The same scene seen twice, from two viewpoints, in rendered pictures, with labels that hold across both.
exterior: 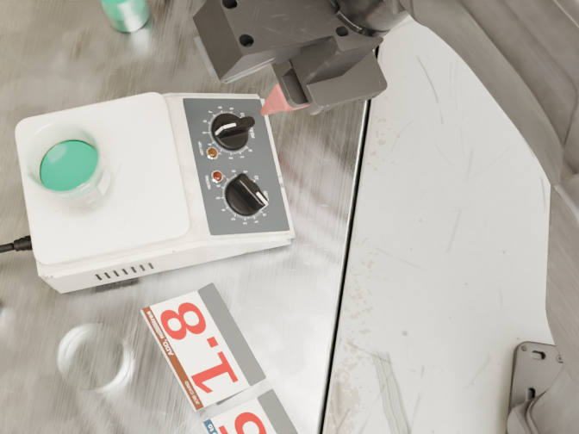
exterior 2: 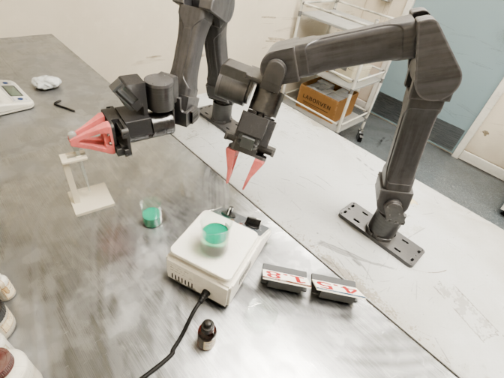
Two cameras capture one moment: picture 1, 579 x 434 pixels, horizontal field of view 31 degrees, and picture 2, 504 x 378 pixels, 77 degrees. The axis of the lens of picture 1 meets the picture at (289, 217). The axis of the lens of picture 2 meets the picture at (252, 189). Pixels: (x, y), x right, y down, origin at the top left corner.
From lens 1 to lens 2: 0.53 m
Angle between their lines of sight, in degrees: 43
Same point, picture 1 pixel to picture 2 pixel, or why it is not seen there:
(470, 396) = (346, 232)
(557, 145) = (397, 31)
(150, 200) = (238, 235)
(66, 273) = (235, 281)
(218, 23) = (251, 120)
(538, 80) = (375, 30)
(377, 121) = (250, 197)
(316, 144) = (244, 212)
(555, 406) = (397, 165)
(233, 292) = (271, 261)
